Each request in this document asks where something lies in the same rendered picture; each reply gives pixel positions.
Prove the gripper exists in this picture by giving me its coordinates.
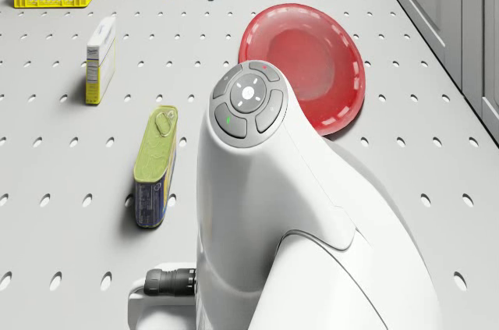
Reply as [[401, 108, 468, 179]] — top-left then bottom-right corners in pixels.
[[127, 261, 198, 330]]

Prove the white and yellow box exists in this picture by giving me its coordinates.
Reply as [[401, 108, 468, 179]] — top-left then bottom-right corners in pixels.
[[85, 16, 117, 105]]

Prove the flat-sided can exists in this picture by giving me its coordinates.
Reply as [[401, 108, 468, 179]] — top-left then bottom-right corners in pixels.
[[133, 105, 179, 229]]

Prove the white cabinet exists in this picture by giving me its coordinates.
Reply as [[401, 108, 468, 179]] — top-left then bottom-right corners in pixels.
[[380, 0, 499, 126]]

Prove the red plate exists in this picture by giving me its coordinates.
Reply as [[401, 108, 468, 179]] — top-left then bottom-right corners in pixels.
[[238, 3, 366, 137]]

